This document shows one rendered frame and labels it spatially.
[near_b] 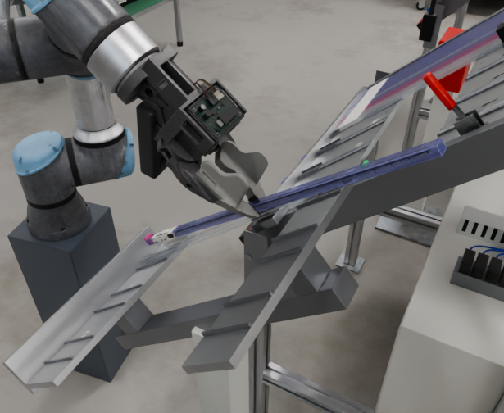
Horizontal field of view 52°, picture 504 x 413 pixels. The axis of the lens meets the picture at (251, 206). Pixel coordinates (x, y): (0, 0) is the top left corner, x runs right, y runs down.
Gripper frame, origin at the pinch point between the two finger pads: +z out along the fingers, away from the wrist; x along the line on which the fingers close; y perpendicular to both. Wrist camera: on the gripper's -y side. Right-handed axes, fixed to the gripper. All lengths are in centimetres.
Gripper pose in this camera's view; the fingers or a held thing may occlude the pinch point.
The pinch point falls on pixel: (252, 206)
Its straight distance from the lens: 62.8
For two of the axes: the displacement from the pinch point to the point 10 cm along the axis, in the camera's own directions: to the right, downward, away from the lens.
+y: 5.2, -3.5, -7.8
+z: 6.9, 7.1, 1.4
